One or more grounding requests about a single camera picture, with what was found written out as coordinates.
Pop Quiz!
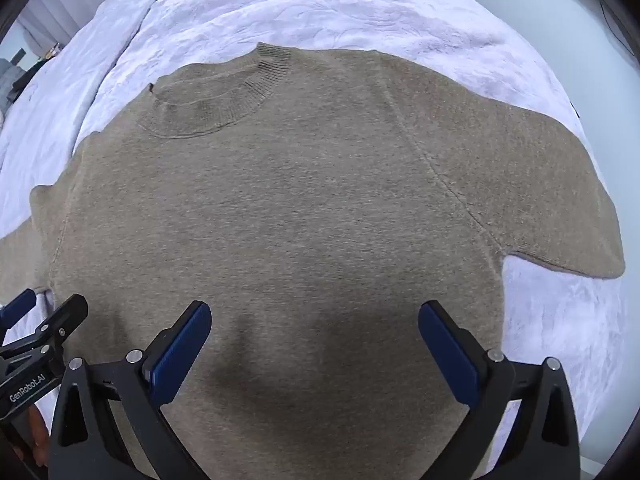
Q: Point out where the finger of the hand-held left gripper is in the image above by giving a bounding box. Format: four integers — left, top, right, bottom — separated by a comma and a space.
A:
0, 294, 89, 367
0, 289, 37, 333

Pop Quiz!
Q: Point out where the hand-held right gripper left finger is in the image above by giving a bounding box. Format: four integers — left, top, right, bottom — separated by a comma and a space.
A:
48, 300, 212, 480

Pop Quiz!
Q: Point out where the grey curtain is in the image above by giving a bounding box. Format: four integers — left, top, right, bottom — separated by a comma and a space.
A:
15, 0, 103, 58

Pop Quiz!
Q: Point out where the person's left hand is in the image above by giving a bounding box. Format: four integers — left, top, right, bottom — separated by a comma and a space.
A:
27, 405, 51, 468

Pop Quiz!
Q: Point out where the lavender plush blanket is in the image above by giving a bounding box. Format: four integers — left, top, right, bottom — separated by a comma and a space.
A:
0, 0, 631, 466

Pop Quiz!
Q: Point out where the tan knit sweater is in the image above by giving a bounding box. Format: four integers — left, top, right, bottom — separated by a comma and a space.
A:
0, 42, 627, 480

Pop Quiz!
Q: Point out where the dark clutter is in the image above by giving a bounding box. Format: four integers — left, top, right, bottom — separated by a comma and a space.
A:
0, 46, 62, 116

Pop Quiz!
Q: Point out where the black cable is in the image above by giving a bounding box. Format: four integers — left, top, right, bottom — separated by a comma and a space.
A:
597, 0, 640, 63

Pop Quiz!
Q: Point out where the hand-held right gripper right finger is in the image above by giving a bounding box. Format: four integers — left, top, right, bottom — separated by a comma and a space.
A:
418, 300, 582, 480

